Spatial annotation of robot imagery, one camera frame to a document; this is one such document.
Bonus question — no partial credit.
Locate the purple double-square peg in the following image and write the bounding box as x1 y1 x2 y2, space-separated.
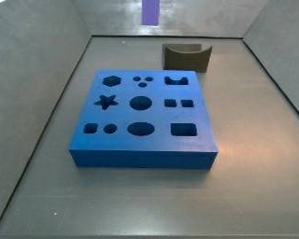
142 0 159 26

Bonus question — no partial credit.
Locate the blue shape-sorter board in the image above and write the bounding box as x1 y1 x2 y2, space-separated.
68 70 218 169

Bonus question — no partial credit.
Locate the dark grey arch block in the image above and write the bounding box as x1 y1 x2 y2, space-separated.
162 44 214 73

